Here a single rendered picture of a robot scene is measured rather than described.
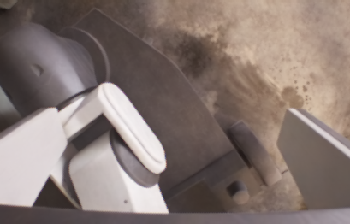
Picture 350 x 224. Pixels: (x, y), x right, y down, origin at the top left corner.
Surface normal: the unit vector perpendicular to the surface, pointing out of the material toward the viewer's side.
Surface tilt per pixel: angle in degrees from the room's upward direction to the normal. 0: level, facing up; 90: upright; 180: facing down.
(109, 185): 27
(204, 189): 0
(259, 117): 0
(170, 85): 0
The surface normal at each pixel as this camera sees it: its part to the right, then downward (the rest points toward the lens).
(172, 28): -0.04, 0.18
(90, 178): -0.30, -0.21
